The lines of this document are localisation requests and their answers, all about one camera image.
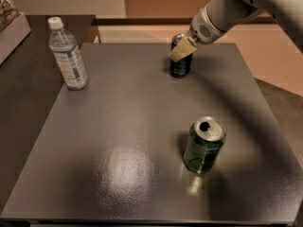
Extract white tray with snacks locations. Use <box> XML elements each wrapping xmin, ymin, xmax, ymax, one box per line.
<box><xmin>0</xmin><ymin>0</ymin><xmax>31</xmax><ymax>64</ymax></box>

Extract clear plastic water bottle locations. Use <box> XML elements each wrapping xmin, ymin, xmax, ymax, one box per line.
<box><xmin>48</xmin><ymin>17</ymin><xmax>88</xmax><ymax>91</ymax></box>

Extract dark side table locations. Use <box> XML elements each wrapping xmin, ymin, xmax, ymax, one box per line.
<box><xmin>0</xmin><ymin>14</ymin><xmax>97</xmax><ymax>213</ymax></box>

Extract green soda can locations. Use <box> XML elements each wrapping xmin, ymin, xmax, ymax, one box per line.
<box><xmin>184</xmin><ymin>116</ymin><xmax>226</xmax><ymax>174</ymax></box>

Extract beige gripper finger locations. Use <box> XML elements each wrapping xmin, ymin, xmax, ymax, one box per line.
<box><xmin>169</xmin><ymin>36</ymin><xmax>197</xmax><ymax>61</ymax></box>

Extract dark pepsi can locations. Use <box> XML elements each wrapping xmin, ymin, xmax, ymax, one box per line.
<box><xmin>170</xmin><ymin>34</ymin><xmax>192</xmax><ymax>79</ymax></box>

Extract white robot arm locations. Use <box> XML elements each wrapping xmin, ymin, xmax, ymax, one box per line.
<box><xmin>169</xmin><ymin>0</ymin><xmax>303</xmax><ymax>61</ymax></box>

